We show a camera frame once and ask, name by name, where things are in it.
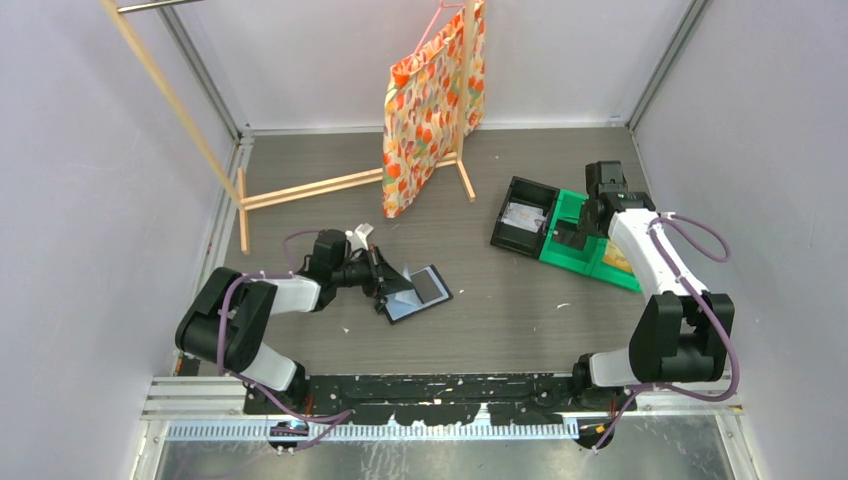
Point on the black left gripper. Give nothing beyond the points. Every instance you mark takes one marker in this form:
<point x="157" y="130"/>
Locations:
<point x="383" y="279"/>

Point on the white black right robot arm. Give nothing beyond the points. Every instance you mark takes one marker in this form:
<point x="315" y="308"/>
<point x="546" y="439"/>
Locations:
<point x="682" y="340"/>

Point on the green double storage bin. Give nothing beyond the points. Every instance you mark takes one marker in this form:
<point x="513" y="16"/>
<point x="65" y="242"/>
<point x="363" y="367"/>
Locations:
<point x="564" y="247"/>

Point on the white card in black bin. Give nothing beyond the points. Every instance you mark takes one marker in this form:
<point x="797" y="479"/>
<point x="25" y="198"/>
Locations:
<point x="524" y="217"/>

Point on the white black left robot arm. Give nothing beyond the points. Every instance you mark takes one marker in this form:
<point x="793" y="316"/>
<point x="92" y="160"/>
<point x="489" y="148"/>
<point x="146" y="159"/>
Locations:
<point x="227" y="320"/>

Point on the pink clothes hanger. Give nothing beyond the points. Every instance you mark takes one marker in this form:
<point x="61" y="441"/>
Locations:
<point x="442" y="6"/>

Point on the yellow cards in green bin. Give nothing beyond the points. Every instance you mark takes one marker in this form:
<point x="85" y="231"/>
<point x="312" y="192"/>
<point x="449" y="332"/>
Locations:
<point x="614" y="257"/>

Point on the dark card in green bin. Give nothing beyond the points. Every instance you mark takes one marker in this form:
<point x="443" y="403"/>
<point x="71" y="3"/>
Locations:
<point x="570" y="235"/>

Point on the floral fabric bag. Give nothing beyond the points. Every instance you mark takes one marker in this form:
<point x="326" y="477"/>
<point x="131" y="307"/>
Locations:
<point x="422" y="100"/>

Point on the wooden clothes rack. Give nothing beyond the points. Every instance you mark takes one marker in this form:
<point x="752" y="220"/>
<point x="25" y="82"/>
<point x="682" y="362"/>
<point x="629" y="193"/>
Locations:
<point x="236" y="190"/>

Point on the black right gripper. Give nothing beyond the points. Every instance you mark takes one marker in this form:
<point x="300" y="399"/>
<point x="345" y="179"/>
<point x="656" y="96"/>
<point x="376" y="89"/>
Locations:
<point x="585" y="226"/>

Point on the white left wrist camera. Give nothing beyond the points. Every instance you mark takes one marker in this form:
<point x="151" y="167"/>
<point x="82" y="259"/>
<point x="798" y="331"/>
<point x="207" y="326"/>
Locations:
<point x="358" y="237"/>

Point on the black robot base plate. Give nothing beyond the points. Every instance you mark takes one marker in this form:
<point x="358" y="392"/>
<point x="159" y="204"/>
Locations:
<point x="439" y="400"/>

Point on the black storage bin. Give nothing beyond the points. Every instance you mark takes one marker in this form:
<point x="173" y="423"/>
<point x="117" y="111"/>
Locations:
<point x="519" y="241"/>

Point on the black card holder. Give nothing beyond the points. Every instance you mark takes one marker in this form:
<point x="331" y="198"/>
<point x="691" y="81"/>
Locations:
<point x="402" y="305"/>

